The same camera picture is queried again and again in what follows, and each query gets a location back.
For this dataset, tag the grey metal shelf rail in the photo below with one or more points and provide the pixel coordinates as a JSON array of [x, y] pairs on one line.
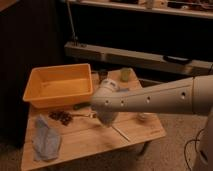
[[146, 65]]

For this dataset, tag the dark small cup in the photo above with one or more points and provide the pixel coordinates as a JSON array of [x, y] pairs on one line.
[[102, 74]]

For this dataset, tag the wooden table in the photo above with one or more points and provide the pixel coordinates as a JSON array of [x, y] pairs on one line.
[[85, 136]]

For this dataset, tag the green chili pepper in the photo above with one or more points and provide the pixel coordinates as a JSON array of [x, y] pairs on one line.
[[81, 105]]

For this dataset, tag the blue grey cloth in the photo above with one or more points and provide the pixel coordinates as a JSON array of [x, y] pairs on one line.
[[46, 141]]

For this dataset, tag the metal spoon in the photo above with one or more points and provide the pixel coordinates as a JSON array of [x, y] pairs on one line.
[[84, 115]]

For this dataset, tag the white small bowl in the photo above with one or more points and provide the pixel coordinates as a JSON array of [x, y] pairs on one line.
[[144, 116]]

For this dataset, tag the black remote on shelf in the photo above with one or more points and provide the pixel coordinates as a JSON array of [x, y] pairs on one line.
[[176, 60]]

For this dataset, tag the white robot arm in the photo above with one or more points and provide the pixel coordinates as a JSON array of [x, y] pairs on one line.
[[192, 95]]

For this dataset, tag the dark grape bunch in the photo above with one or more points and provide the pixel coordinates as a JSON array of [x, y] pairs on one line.
[[64, 117]]

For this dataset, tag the orange plastic tray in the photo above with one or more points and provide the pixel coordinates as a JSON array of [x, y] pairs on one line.
[[56, 86]]

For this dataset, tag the green small cup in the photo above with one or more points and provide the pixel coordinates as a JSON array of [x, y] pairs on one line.
[[124, 74]]

